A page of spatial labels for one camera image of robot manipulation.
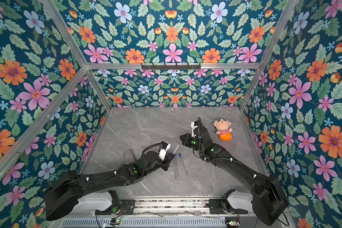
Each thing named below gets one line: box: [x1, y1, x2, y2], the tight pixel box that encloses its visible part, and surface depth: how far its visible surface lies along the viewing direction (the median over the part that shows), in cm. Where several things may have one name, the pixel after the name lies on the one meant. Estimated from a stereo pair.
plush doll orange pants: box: [213, 118, 234, 142], surface depth 101 cm
